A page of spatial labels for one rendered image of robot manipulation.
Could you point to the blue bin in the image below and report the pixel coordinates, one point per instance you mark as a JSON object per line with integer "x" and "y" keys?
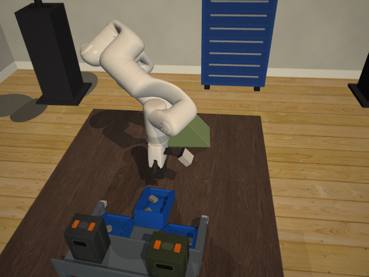
{"x": 119, "y": 223}
{"x": 161, "y": 209}
{"x": 179, "y": 229}

